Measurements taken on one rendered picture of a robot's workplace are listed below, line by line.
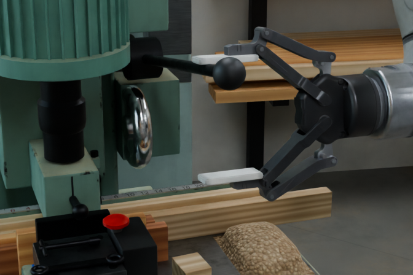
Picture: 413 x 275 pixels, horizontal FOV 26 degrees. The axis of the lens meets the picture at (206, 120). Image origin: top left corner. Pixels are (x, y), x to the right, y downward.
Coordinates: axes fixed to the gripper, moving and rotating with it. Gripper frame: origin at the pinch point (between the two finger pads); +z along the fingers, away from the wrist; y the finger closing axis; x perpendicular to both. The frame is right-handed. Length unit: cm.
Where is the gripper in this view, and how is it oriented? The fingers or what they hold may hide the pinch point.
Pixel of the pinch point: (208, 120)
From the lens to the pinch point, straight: 101.5
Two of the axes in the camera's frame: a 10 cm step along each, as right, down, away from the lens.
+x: 3.1, 1.6, -9.4
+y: -0.4, -9.8, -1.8
